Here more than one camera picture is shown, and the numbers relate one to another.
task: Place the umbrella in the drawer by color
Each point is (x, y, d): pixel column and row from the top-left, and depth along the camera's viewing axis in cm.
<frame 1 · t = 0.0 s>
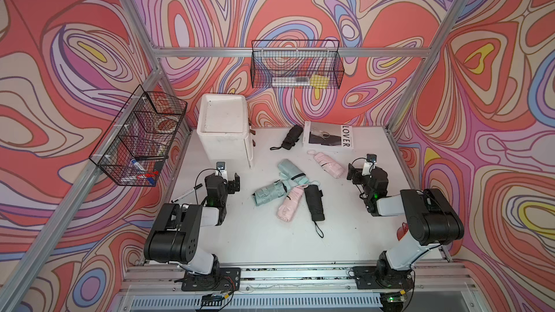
left hand: (226, 174, 93), fingers open
right hand: (359, 168, 96), fingers open
white drawer cabinet: (222, 128, 89), point 25 cm above the table
black umbrella near book: (291, 138, 113), point 5 cm above the table
LOVER book: (328, 135, 114), point 5 cm above the table
pink umbrella far: (329, 166, 101), point 5 cm above the table
mint umbrella upper: (287, 170, 101), point 4 cm above the table
mint umbrella lower: (269, 193, 92), point 5 cm above the table
pink umbrella near: (287, 209, 88), point 5 cm above the table
black umbrella centre: (313, 197, 93), point 3 cm above the table
black marker pen: (197, 186, 98), point 2 cm above the table

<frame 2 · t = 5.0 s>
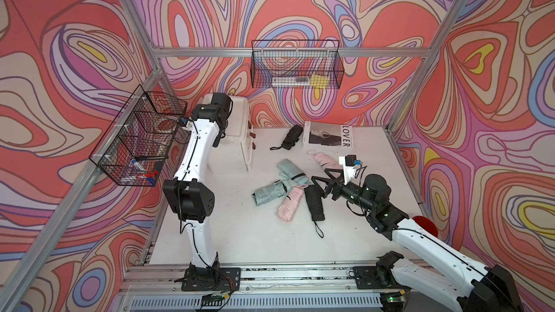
left hand: (216, 134, 85), fingers open
right hand: (318, 180, 74), fingers open
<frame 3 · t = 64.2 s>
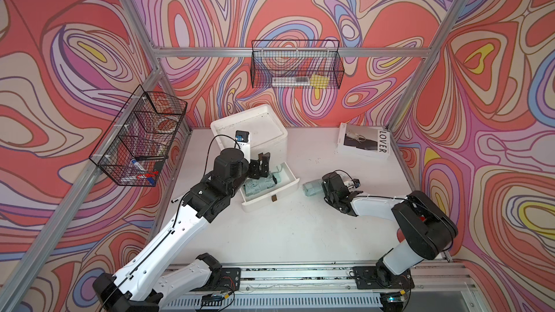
left hand: (259, 152, 69), fingers open
right hand: (324, 187, 95), fingers closed
white drawer cabinet: (267, 133, 88), point 24 cm above the table
LOVER book: (367, 140, 111), point 6 cm above the table
mint umbrella upper: (312, 187, 95), point 4 cm above the table
mint umbrella lower: (254, 185, 92), point 7 cm above the table
brown bottom pull tab: (274, 198, 90), point 5 cm above the table
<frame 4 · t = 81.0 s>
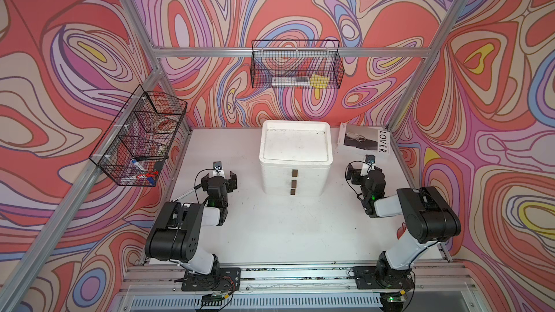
left hand: (221, 173, 93), fingers open
right hand: (360, 168, 96), fingers open
white drawer cabinet: (295, 157, 80), point 25 cm above the table
brown bottom pull tab: (293, 192, 92), point 5 cm above the table
brown drawer pull tab: (295, 172, 80), point 21 cm above the table
brown lower pull tab: (293, 183, 86), point 13 cm above the table
